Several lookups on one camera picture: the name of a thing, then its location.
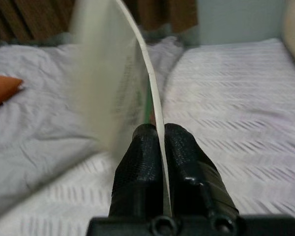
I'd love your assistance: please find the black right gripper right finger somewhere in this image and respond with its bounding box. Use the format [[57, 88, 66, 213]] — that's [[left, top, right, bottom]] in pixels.
[[163, 122, 239, 218]]

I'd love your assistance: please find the brown curtain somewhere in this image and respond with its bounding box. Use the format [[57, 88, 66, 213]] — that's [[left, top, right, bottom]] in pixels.
[[0, 0, 200, 44]]

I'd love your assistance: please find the orange pillow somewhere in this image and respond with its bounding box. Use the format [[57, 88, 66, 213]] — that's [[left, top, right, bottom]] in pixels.
[[0, 75, 24, 113]]

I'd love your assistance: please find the white book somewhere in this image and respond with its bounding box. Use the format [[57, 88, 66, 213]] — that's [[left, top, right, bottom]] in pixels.
[[70, 0, 174, 217]]

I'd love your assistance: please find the pale grey blanket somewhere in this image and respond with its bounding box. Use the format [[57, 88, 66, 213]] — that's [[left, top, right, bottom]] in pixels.
[[0, 36, 185, 217]]

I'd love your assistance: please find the white textured mattress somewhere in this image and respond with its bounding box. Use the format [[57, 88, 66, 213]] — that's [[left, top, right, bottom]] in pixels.
[[0, 38, 295, 236]]

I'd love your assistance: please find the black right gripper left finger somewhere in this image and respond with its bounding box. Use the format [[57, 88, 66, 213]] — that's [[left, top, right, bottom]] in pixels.
[[108, 122, 172, 218]]

